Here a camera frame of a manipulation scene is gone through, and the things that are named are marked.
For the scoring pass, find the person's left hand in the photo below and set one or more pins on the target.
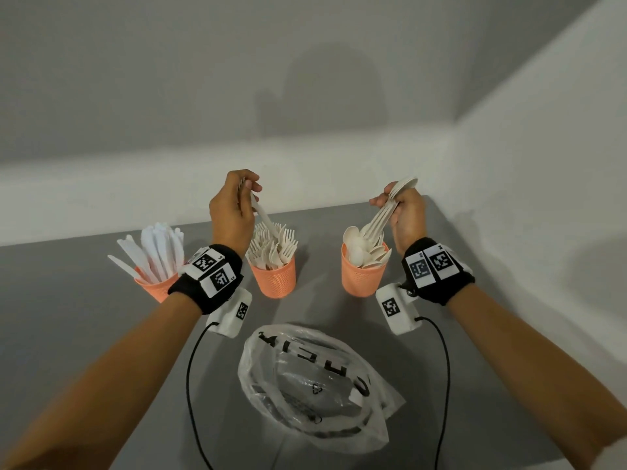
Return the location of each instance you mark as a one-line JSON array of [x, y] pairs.
[[230, 220]]

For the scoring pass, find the person's right hand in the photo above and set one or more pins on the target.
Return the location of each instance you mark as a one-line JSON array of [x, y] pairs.
[[411, 220]]

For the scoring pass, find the white plastic spoon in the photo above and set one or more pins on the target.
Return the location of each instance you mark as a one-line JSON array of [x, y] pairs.
[[406, 183], [379, 227]]

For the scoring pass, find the white plastic fork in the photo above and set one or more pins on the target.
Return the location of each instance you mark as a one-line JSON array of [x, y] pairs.
[[264, 217]]

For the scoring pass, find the bunch of white plastic forks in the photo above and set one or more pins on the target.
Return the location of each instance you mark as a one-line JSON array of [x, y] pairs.
[[267, 252]]

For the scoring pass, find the bunch of white plastic spoons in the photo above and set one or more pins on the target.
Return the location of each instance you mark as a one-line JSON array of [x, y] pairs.
[[355, 247]]

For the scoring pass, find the bunch of white plastic knives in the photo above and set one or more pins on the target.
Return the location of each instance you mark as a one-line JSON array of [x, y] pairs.
[[157, 244]]

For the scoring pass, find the orange mesh cup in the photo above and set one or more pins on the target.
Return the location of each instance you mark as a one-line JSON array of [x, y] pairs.
[[274, 283], [360, 281], [159, 291]]

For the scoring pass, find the clear plastic bag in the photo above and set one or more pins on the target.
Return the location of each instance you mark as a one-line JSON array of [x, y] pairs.
[[372, 425]]

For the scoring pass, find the person's left forearm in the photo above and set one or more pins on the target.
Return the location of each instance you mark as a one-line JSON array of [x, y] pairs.
[[98, 386]]

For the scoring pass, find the person's right forearm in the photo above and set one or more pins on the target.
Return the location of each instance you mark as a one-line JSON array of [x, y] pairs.
[[543, 367]]

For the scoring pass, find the black marker wristband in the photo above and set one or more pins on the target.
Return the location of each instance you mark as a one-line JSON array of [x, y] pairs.
[[455, 288], [193, 293]]

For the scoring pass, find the white shirt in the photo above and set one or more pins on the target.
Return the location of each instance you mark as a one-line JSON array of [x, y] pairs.
[[612, 455]]

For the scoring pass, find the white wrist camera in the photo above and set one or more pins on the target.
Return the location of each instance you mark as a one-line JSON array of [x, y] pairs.
[[404, 320], [228, 323]]

